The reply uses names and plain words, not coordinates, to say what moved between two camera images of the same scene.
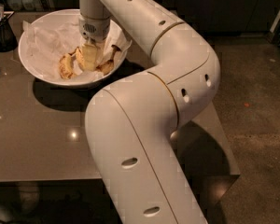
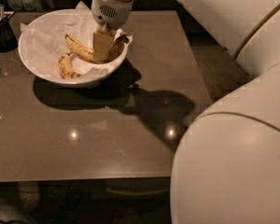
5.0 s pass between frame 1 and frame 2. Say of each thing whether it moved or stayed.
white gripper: moved
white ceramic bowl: stayed
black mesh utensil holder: stayed
